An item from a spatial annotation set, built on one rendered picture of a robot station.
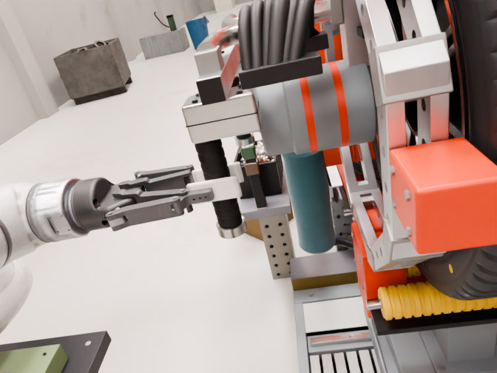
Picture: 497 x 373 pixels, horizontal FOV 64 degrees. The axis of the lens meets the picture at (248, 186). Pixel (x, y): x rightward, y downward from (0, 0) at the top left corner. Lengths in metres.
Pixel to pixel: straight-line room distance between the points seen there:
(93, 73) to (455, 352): 5.58
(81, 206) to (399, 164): 0.41
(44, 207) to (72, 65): 5.50
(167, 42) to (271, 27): 8.42
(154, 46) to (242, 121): 8.49
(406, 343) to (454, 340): 0.13
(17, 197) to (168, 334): 1.04
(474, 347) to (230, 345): 0.76
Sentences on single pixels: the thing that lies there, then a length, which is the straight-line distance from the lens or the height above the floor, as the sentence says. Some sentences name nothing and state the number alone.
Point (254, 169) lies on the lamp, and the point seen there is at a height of 0.59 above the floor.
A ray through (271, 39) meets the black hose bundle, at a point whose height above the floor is 1.00.
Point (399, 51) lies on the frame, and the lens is 0.42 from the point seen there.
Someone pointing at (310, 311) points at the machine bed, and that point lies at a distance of 1.37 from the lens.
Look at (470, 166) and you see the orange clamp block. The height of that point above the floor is 0.88.
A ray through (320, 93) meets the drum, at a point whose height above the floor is 0.89.
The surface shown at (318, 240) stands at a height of 0.52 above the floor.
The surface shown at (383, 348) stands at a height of 0.15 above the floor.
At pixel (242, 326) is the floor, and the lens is 1.49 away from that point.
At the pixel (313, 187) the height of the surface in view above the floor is 0.66.
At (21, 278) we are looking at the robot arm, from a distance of 1.19.
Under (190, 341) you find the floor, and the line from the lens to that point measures 1.51.
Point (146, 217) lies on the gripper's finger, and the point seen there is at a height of 0.83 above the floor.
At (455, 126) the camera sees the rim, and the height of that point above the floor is 0.85.
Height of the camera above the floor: 1.07
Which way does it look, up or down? 27 degrees down
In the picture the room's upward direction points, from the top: 14 degrees counter-clockwise
